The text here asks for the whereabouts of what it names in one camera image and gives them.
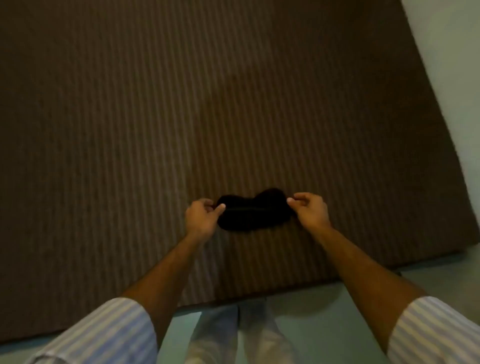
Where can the brown striped bed cover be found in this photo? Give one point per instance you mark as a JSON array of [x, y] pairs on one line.
[[187, 112]]

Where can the striped white shirt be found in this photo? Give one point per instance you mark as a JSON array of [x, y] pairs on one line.
[[105, 332]]

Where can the light grey trousers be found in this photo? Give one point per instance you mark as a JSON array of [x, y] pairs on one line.
[[255, 337]]

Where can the person's right hand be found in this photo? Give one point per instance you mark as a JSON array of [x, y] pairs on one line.
[[313, 212]]

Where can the person's left forearm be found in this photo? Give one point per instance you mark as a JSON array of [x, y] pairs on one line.
[[165, 281]]

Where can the person's left hand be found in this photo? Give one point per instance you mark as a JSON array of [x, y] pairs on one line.
[[200, 221]]

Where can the person's right forearm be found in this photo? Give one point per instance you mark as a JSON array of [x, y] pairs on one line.
[[360, 277]]

